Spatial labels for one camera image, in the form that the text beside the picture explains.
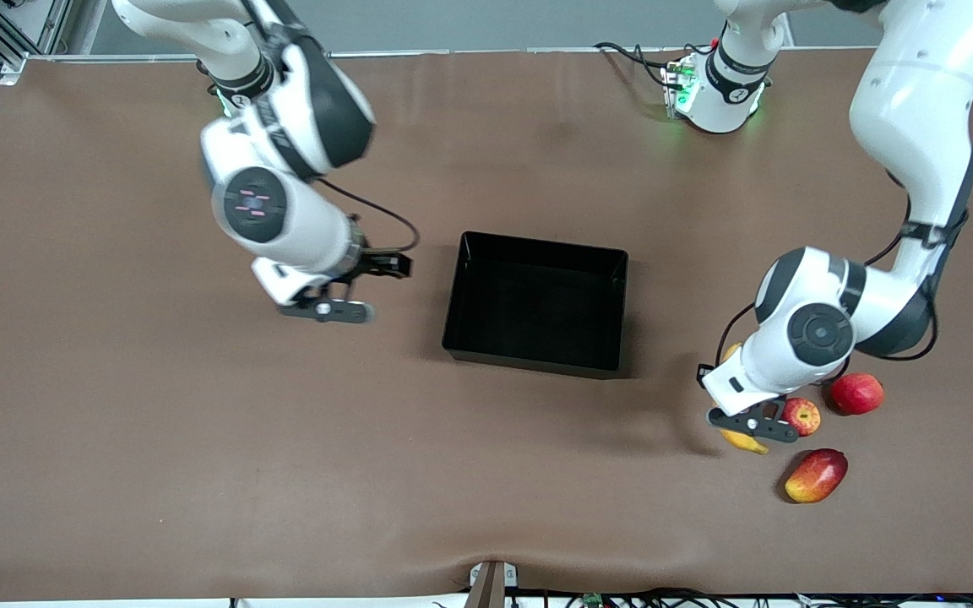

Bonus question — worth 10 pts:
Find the yellow banana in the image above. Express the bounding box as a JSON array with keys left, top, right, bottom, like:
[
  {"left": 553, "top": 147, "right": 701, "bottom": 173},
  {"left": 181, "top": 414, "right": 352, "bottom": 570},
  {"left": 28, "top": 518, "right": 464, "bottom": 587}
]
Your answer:
[{"left": 720, "top": 341, "right": 769, "bottom": 456}]

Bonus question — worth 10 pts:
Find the small red yellow apple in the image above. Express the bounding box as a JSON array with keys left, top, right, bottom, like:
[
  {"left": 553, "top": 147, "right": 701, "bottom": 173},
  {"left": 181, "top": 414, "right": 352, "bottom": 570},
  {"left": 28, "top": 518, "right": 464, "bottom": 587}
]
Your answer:
[{"left": 782, "top": 398, "right": 822, "bottom": 437}]

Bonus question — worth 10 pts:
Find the black plastic box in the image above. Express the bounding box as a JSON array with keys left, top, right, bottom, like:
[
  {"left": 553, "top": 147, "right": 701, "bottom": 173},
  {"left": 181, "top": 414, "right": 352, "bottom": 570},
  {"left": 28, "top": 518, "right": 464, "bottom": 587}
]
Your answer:
[{"left": 441, "top": 231, "right": 629, "bottom": 380}]

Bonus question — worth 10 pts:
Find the red peach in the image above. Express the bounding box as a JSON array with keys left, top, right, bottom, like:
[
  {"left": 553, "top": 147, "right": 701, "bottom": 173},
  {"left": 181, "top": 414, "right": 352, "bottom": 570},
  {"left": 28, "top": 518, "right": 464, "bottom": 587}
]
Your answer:
[{"left": 829, "top": 372, "right": 885, "bottom": 416}]

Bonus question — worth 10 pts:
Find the red yellow mango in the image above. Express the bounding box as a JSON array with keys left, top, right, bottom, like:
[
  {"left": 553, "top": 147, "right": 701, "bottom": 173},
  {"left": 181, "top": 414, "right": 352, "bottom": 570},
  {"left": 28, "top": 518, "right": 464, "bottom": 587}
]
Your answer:
[{"left": 784, "top": 448, "right": 849, "bottom": 505}]

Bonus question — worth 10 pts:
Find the brown table mat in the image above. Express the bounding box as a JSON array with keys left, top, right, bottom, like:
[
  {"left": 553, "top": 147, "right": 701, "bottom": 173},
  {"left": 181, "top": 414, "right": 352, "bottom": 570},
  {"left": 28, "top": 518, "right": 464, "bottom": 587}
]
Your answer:
[{"left": 0, "top": 46, "right": 973, "bottom": 602}]

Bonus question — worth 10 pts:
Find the black left base cable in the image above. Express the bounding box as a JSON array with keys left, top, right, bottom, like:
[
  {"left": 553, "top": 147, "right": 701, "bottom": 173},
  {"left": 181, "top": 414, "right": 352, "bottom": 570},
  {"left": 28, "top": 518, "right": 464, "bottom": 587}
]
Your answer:
[{"left": 594, "top": 41, "right": 686, "bottom": 90}]

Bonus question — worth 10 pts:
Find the aluminium frame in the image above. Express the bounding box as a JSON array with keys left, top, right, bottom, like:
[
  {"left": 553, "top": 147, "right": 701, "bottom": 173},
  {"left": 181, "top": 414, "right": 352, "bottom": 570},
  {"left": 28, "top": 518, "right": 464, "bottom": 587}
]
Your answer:
[{"left": 0, "top": 0, "right": 73, "bottom": 85}]

